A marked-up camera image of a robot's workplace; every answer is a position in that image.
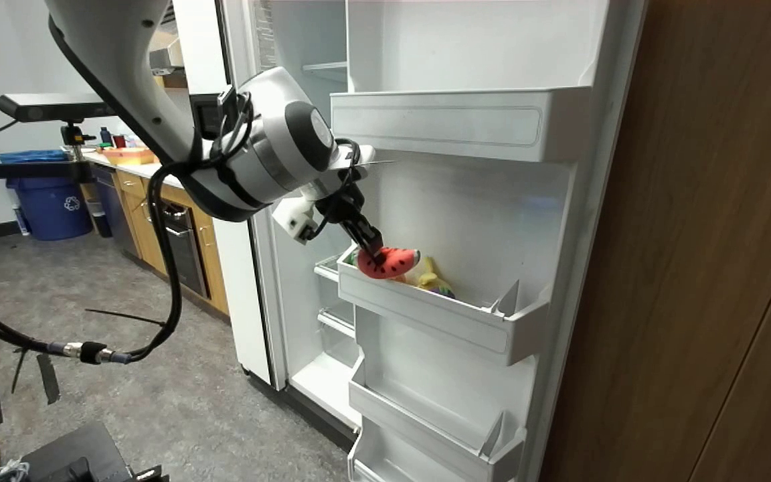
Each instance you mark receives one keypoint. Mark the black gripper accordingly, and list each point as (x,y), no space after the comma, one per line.
(341,201)

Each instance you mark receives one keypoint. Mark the red watermelon plushy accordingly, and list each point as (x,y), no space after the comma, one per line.
(388,263)

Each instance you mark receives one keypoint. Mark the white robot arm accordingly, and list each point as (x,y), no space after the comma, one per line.
(269,143)

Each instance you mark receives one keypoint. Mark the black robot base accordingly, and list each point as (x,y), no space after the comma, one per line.
(86,454)

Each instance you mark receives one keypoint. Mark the yellow banana plushy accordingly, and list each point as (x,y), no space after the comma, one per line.
(425,276)

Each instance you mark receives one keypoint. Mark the white middle door rack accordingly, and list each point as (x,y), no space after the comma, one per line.
(503,336)

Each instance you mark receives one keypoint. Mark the white door rack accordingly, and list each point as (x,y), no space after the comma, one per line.
(475,442)
(381,455)
(503,336)
(525,127)

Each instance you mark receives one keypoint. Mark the white upper door rack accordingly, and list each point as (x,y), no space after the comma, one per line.
(525,127)

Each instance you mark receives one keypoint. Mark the white lower door rack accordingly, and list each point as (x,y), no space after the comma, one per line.
(475,442)

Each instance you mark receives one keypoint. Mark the white bottom door rack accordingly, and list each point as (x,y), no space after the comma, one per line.
(381,455)

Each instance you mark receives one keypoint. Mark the white refrigerator door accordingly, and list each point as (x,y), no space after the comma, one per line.
(492,228)

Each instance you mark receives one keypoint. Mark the black built-in oven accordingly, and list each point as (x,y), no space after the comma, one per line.
(181,232)

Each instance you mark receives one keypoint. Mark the blue recycling bin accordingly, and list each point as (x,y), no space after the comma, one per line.
(51,206)

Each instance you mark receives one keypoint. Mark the brown wooden panel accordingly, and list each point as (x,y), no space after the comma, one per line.
(669,363)

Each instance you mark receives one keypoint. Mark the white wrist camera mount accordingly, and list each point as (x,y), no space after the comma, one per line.
(294,214)

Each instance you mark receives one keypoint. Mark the black camera on stand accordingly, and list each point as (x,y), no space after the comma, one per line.
(67,109)

